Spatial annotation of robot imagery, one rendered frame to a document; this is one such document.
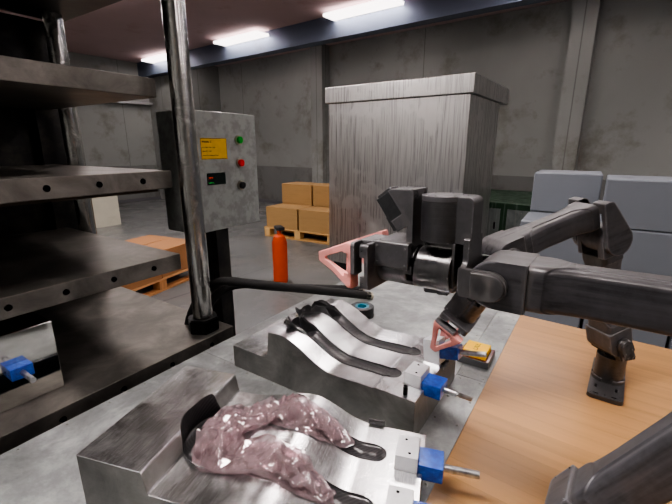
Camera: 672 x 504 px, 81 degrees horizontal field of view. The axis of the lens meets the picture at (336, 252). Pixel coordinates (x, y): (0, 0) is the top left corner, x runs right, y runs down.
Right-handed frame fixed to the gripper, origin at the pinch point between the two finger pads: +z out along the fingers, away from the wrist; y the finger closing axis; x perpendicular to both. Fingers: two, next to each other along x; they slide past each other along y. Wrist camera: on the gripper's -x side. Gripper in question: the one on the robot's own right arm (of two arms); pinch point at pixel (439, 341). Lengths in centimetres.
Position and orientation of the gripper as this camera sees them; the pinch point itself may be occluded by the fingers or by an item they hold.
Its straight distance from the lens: 93.9
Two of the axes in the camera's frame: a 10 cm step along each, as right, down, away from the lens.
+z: -4.1, 7.7, 5.0
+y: -5.5, 2.2, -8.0
